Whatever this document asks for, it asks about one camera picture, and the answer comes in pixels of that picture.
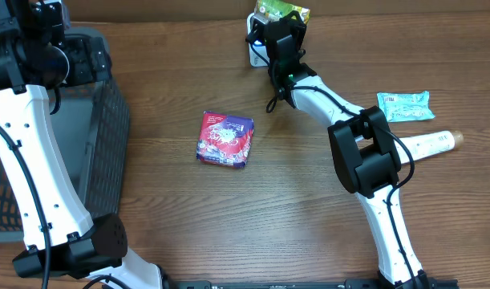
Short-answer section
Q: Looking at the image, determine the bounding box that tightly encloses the red purple snack bag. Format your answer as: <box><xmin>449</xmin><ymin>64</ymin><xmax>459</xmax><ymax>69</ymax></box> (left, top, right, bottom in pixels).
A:
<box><xmin>196</xmin><ymin>111</ymin><xmax>254</xmax><ymax>168</ymax></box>

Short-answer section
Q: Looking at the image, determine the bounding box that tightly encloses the teal snack packet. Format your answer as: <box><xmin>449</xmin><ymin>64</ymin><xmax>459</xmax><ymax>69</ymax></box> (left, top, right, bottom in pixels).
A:
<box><xmin>377</xmin><ymin>91</ymin><xmax>435</xmax><ymax>123</ymax></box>

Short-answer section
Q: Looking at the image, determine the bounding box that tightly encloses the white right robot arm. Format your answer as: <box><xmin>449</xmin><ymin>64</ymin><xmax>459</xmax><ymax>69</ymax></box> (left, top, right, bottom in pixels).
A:
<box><xmin>247</xmin><ymin>10</ymin><xmax>431</xmax><ymax>288</ymax></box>

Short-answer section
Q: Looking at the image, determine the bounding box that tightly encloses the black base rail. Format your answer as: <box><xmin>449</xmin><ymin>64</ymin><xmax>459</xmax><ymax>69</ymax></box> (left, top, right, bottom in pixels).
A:
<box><xmin>170</xmin><ymin>277</ymin><xmax>459</xmax><ymax>289</ymax></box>

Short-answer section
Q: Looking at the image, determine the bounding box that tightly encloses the green tea drink carton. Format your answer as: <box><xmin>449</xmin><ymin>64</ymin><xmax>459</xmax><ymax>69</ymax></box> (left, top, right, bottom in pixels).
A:
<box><xmin>254</xmin><ymin>0</ymin><xmax>310</xmax><ymax>24</ymax></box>

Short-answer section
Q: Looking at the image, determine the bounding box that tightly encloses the grey plastic mesh basket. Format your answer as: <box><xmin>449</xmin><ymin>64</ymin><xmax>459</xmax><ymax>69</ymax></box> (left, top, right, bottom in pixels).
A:
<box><xmin>0</xmin><ymin>26</ymin><xmax>132</xmax><ymax>244</ymax></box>

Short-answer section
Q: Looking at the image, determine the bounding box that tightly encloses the white conditioner tube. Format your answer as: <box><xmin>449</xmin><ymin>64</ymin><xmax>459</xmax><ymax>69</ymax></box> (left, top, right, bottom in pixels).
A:
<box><xmin>400</xmin><ymin>131</ymin><xmax>464</xmax><ymax>161</ymax></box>

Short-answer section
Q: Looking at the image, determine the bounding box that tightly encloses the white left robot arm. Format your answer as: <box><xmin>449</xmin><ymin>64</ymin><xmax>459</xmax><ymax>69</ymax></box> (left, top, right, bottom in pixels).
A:
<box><xmin>0</xmin><ymin>1</ymin><xmax>169</xmax><ymax>288</ymax></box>

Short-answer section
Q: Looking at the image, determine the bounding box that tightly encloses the white barcode scanner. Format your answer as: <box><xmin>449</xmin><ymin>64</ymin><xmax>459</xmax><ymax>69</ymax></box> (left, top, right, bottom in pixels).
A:
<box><xmin>245</xmin><ymin>11</ymin><xmax>272</xmax><ymax>69</ymax></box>

